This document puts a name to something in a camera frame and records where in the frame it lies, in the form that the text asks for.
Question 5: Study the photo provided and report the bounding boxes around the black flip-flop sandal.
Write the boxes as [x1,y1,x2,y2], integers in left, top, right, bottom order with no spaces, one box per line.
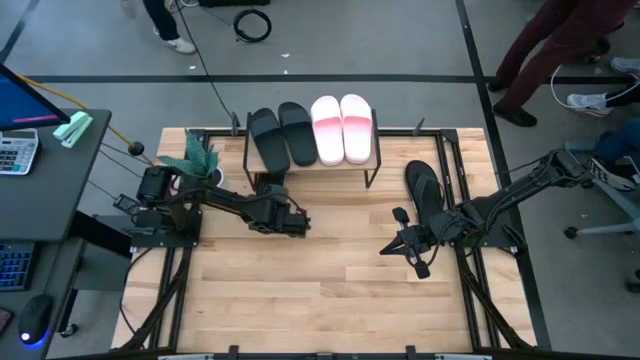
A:
[404,159,446,226]

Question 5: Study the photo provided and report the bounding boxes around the grey office chair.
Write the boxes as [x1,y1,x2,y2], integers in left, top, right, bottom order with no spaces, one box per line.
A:
[563,139,640,240]

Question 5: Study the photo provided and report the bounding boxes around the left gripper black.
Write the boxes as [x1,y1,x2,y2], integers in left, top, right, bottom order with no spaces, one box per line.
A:
[248,192,312,239]

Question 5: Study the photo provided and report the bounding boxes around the black power adapter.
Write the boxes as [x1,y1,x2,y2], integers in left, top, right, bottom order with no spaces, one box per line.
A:
[113,193,146,217]

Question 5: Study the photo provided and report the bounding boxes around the green plant in white pot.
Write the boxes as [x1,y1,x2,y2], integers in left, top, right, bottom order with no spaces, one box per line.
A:
[157,128,224,189]

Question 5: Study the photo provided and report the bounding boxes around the wooden shelf black metal legs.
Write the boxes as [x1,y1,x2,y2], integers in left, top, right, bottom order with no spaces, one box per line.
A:
[242,107,383,201]

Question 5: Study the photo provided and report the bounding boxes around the person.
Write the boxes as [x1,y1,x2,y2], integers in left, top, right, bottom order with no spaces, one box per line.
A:
[142,0,198,55]
[487,0,639,128]

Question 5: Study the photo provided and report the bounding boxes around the yellow cable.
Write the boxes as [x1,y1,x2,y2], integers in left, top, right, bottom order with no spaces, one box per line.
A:
[17,74,154,166]

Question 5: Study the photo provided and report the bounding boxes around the grey lower desk shelf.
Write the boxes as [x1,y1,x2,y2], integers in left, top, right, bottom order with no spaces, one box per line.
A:
[0,238,86,360]

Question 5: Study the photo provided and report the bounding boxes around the black computer mouse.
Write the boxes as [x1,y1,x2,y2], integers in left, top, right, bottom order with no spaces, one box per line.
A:
[18,293,55,346]

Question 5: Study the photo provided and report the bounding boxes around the black metal table frame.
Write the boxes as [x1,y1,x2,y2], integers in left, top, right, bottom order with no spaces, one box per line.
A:
[119,127,551,360]

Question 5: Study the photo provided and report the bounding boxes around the person's shoe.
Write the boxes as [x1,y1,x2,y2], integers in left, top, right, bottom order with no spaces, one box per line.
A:
[587,157,640,193]
[567,92,614,118]
[610,56,640,77]

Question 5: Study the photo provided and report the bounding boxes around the mint green stapler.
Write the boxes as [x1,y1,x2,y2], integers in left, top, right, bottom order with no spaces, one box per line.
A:
[52,111,94,149]

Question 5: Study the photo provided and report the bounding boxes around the black box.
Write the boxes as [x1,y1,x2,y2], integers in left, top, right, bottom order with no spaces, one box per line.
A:
[198,0,271,8]

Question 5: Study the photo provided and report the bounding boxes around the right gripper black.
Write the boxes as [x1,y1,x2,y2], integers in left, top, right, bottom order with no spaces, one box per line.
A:
[379,206,459,281]

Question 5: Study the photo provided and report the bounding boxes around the long black floor cable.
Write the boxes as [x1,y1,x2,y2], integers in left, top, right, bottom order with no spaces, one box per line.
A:
[172,0,236,124]

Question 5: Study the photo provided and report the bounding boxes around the computer monitor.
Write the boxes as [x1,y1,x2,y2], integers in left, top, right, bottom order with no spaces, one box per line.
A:
[0,63,71,132]

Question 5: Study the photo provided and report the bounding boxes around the grey calculator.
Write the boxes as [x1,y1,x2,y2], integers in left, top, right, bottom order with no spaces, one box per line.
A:
[0,128,40,176]

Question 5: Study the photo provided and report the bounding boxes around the coiled black cable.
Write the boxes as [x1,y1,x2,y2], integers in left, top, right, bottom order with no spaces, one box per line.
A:
[232,8,273,44]

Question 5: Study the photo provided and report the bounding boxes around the pink slide sandal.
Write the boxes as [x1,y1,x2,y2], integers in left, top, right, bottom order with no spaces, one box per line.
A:
[310,95,346,167]
[340,93,374,165]

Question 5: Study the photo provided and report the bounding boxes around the long white cable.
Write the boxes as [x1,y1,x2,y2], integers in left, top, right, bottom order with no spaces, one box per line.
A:
[549,63,640,109]

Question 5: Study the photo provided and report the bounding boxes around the black desk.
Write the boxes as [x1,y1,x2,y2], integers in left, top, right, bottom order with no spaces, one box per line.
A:
[0,108,113,244]

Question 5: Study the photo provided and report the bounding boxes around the person's leg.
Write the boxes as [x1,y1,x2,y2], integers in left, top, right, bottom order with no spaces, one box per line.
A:
[594,118,640,166]

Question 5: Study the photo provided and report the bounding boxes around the backlit black keyboard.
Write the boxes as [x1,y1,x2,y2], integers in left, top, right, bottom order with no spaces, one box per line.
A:
[0,243,35,292]

